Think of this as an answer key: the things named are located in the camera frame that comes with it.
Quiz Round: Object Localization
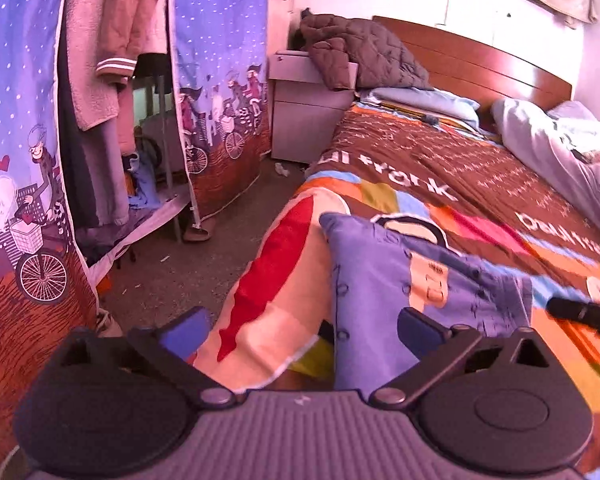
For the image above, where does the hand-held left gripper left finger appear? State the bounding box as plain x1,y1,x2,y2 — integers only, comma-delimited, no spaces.
55,307,238,408

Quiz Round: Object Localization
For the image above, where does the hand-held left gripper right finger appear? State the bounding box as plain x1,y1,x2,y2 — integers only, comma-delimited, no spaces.
369,307,552,409

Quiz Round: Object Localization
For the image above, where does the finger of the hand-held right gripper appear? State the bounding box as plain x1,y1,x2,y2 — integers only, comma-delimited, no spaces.
547,297,600,339

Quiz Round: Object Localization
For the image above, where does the brown slipper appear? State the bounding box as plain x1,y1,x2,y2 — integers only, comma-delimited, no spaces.
182,223,214,244

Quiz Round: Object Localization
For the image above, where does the blue cloth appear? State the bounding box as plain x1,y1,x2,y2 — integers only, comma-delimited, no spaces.
127,152,164,212

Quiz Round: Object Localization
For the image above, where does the colourful printed bedspread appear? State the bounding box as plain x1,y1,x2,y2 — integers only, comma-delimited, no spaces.
190,102,600,476

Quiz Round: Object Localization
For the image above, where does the lilac hanging garment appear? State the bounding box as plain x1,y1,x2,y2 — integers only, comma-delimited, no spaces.
82,119,132,227

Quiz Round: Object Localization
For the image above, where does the light grey quilt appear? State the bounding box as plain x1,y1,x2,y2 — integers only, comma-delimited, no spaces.
491,97,600,247

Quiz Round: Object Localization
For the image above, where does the dark hanging garment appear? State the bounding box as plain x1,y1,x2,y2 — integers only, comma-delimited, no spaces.
55,35,102,233

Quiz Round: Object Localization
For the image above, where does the light blue pillow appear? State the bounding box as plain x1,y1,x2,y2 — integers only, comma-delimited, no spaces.
359,86,482,130

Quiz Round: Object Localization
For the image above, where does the grey nightstand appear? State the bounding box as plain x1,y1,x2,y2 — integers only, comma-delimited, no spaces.
269,50,359,165

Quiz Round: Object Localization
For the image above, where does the wooden headboard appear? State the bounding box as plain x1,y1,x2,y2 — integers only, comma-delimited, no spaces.
372,15,574,134

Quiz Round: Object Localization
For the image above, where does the printed fabric wardrobe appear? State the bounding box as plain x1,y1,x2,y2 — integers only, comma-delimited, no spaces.
0,0,274,461

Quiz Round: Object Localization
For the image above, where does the brown quilted jacket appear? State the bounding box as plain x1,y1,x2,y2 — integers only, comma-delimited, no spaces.
300,8,434,93

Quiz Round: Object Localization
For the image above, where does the pale pink fleece coat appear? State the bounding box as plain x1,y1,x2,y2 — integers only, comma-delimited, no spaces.
65,0,131,133

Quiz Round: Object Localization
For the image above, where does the pink quilted jacket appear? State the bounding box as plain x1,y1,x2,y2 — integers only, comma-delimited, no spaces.
96,0,170,157

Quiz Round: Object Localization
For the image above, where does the white wall cabinet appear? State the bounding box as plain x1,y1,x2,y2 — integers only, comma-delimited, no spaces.
432,0,581,83

